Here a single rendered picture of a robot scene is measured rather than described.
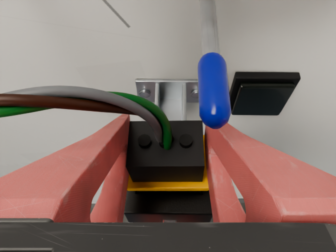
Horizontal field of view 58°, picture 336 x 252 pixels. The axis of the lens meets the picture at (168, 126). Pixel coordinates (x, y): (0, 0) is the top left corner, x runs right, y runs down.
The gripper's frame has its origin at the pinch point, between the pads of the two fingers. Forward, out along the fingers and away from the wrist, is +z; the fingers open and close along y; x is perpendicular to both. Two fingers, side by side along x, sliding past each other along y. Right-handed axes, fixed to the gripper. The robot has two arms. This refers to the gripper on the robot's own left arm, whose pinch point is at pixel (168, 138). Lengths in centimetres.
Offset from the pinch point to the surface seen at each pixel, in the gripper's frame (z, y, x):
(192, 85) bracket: 7.8, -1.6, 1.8
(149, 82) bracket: 7.8, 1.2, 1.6
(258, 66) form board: 7.3, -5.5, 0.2
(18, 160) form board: 14.1, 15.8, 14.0
